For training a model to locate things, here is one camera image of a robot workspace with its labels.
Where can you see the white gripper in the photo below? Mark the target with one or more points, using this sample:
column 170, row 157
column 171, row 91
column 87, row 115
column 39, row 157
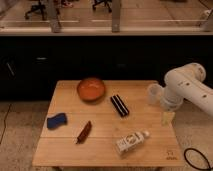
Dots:
column 154, row 95

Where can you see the dark red pepper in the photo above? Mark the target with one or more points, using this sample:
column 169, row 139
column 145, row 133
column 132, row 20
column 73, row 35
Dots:
column 84, row 133

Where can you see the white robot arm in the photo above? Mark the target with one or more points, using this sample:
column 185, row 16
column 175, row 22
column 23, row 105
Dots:
column 182, row 83

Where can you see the orange ceramic cup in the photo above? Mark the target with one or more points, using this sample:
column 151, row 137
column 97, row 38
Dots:
column 91, row 89

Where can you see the white labelled bottle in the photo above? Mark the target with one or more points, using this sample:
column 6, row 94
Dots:
column 131, row 141

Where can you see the wooden table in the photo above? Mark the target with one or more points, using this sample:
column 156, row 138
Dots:
column 59, row 148

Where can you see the black white striped block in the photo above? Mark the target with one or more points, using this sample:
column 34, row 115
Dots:
column 119, row 105

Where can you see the blue sponge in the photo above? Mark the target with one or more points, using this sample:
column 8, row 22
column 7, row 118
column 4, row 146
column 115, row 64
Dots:
column 56, row 121

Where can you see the black cabinet counter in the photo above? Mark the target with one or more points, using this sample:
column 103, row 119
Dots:
column 31, row 65

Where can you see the black office chair left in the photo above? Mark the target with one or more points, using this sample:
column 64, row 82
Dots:
column 39, row 7

